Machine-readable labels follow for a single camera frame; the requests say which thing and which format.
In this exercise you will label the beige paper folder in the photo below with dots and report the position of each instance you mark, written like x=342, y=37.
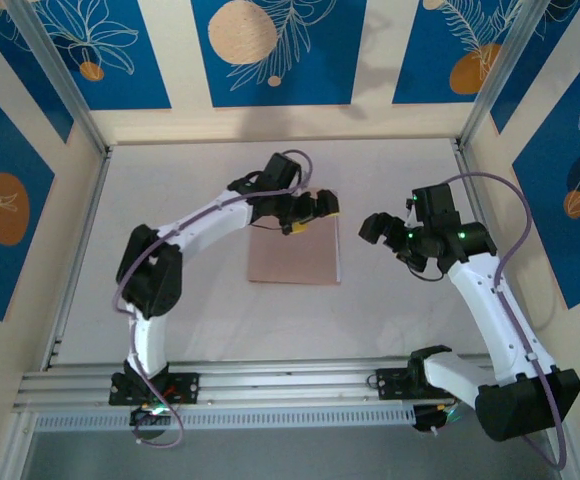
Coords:
x=295, y=260

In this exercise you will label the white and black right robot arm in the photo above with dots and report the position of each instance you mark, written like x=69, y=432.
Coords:
x=500, y=320

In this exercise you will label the black controller board with LED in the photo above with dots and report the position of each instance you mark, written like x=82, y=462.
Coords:
x=145, y=415
x=425, y=417

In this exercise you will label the aluminium table side rail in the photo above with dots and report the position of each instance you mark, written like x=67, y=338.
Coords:
x=88, y=225
x=465, y=159

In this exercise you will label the long aluminium base rail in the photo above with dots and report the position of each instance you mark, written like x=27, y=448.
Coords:
x=295, y=385

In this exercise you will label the aluminium frame post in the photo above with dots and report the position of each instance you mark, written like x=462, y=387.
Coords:
x=500, y=75
x=55, y=70

